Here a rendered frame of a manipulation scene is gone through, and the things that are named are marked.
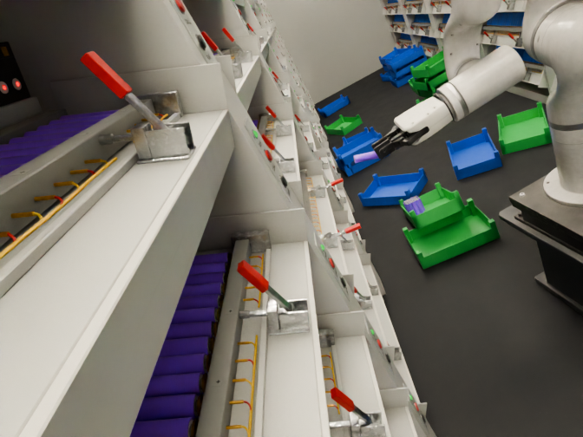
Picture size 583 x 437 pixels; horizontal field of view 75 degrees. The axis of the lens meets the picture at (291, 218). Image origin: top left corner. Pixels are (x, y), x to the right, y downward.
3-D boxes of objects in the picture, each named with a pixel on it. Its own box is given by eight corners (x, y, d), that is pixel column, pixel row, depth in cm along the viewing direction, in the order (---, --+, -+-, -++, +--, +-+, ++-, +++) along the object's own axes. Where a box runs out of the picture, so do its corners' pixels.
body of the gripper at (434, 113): (432, 86, 86) (389, 115, 89) (449, 94, 77) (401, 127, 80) (446, 113, 89) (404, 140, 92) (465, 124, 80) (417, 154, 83)
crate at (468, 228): (475, 212, 159) (470, 197, 155) (500, 238, 141) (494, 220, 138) (408, 242, 165) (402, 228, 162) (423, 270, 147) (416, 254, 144)
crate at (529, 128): (500, 127, 204) (496, 114, 201) (544, 115, 193) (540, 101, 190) (502, 154, 183) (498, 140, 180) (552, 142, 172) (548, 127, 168)
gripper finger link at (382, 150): (398, 131, 85) (372, 148, 87) (402, 134, 82) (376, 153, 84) (405, 142, 86) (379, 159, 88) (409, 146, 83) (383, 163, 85)
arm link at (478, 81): (440, 77, 85) (458, 87, 77) (496, 39, 82) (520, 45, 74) (455, 107, 89) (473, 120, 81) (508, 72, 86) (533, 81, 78)
